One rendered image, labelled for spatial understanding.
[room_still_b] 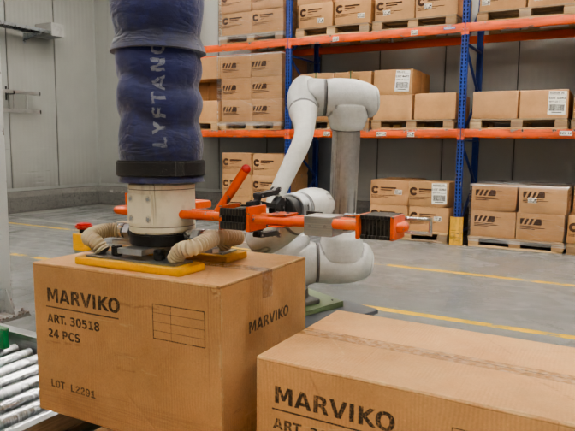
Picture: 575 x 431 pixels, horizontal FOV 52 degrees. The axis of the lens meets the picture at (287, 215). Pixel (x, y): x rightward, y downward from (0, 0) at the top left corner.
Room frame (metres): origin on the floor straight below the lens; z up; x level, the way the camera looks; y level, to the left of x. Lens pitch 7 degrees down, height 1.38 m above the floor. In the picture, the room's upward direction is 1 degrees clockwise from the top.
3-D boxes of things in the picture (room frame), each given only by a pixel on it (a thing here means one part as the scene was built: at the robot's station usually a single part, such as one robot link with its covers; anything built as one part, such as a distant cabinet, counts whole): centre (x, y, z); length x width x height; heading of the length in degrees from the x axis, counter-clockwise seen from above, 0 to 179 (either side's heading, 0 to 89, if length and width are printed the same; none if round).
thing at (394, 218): (1.24, -0.20, 1.20); 0.08 x 0.07 x 0.05; 61
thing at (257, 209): (1.42, 0.11, 1.20); 0.10 x 0.08 x 0.06; 151
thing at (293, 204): (1.55, 0.02, 1.20); 0.09 x 0.07 x 0.08; 150
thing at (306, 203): (1.61, -0.02, 1.20); 0.09 x 0.06 x 0.09; 60
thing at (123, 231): (1.53, 0.33, 1.13); 0.34 x 0.25 x 0.06; 61
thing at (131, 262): (1.45, 0.37, 1.09); 0.34 x 0.10 x 0.05; 61
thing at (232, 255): (1.62, 0.28, 1.09); 0.34 x 0.10 x 0.05; 61
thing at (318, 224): (1.31, -0.08, 1.20); 0.07 x 0.07 x 0.04; 61
